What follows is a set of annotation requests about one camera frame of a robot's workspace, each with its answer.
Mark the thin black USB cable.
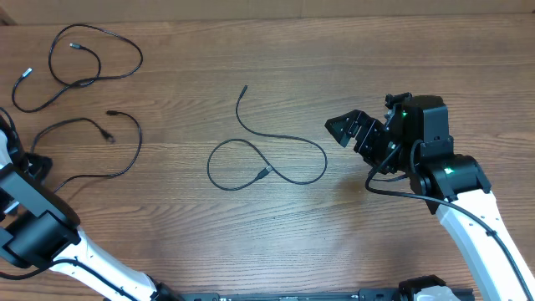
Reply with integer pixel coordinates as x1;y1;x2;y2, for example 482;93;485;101
29;110;144;194

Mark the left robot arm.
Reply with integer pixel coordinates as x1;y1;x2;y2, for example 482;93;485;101
1;114;180;300

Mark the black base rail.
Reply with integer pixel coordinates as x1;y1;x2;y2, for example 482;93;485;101
181;275;475;301

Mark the thick black USB cable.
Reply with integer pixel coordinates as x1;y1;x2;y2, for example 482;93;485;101
11;23;145;114

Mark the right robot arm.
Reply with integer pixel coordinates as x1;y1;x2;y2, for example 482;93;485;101
325;93;534;300

